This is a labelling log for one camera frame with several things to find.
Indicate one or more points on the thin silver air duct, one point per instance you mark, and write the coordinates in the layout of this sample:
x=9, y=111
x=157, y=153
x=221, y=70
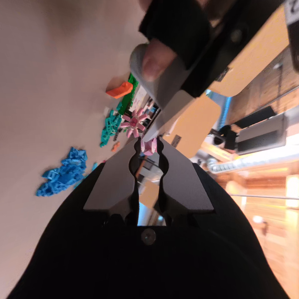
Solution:
x=224, y=112

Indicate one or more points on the orange brick separator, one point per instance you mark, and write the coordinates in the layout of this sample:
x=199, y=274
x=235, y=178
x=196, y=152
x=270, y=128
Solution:
x=119, y=91

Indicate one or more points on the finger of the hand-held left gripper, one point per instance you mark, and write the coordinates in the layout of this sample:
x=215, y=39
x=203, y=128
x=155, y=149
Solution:
x=172, y=107

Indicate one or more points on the dark grey lego parts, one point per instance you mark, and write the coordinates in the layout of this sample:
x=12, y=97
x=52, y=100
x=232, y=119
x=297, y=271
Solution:
x=115, y=137

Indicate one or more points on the pile of cyan lego pieces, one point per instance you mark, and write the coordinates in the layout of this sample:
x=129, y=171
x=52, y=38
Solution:
x=94, y=166

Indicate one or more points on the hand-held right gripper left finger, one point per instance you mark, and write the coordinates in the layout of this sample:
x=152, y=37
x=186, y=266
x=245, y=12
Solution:
x=109, y=186

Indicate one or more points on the ceiling air vent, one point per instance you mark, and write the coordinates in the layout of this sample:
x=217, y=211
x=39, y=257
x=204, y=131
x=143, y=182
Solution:
x=261, y=135

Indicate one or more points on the pink lego flower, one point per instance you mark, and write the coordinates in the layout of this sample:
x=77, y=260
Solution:
x=133, y=122

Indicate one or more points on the small pink lego assembly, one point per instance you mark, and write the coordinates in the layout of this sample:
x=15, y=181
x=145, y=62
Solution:
x=148, y=148

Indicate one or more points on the pile of blue lego pieces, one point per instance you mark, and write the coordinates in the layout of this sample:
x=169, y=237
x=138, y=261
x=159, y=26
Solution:
x=63, y=172

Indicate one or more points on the small orange lego piece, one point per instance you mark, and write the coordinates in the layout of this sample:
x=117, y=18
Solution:
x=115, y=146

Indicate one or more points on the person's left hand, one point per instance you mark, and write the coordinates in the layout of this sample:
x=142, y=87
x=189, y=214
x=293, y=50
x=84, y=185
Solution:
x=156, y=63

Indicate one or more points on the pile of teal lego pieces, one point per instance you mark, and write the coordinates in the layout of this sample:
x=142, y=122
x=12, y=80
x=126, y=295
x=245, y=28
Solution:
x=109, y=126

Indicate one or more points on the plywood chair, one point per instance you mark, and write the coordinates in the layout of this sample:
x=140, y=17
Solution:
x=252, y=53
x=196, y=121
x=149, y=193

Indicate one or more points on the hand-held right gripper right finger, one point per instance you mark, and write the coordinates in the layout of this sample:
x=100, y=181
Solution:
x=186, y=186

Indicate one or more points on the large silver air duct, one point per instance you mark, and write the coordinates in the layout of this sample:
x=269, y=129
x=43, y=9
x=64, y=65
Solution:
x=245, y=163

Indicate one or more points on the green lego plant build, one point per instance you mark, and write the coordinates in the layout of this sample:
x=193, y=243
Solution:
x=127, y=102

